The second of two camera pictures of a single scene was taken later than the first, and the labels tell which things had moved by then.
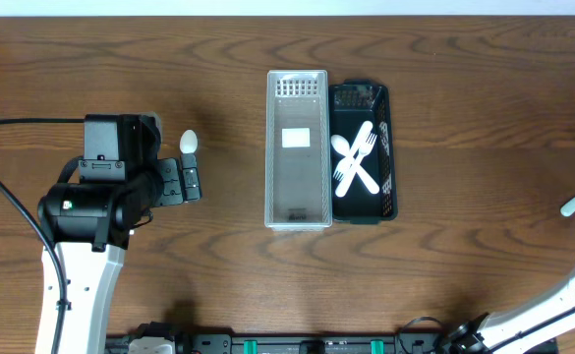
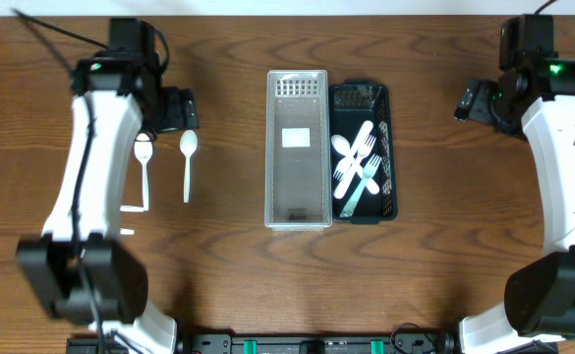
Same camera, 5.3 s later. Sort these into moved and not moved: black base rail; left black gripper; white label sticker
Moved: left black gripper
Not moved: black base rail; white label sticker
